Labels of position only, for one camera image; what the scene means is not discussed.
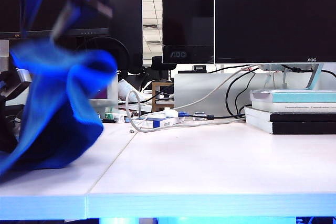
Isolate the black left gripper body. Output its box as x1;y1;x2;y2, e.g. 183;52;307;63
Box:
0;68;33;99

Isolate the blue microfibre rag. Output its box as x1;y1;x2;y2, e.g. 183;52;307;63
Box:
0;37;118;176

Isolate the black monitor back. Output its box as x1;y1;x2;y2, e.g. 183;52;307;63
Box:
109;0;144;72

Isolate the purple name sign holder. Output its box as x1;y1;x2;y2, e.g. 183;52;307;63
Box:
89;73;119;113

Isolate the white paper bag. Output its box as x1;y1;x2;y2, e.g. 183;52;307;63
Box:
118;79;148;102

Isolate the black office chair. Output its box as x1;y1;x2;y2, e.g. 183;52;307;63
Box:
151;56;177;78

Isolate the black AOC monitor with bezel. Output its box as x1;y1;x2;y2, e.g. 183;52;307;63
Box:
161;0;215;65

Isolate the brown wooden shelf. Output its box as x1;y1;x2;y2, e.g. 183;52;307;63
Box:
151;81;175;112

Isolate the blue and white box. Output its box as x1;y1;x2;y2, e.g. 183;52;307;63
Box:
131;115;186;130

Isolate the white adapter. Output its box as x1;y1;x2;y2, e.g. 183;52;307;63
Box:
163;107;180;118

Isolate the grey desk partition panel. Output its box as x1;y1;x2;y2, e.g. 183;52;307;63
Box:
174;73;336;118

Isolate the right black AOC monitor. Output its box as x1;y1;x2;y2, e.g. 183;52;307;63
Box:
214;0;336;65

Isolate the white spine book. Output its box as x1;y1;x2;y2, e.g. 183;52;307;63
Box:
251;102;336;114

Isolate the teal cover book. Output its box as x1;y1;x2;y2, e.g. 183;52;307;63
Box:
249;89;336;104

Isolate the silver monitor stand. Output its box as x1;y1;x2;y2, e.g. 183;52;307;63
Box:
258;63;325;91

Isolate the black arched cable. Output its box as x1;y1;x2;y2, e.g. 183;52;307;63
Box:
78;36;131;74

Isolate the grey-white looped cable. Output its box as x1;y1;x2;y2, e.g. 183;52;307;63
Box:
125;90;246;133

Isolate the beige monitor cable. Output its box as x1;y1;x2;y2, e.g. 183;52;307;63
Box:
173;63;260;111

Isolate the black cable with ferrite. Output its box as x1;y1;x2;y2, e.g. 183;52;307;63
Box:
187;113;246;120

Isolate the black monitor cable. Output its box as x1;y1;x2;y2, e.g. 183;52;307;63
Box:
234;73;257;116
226;68;259;119
280;64;336;80

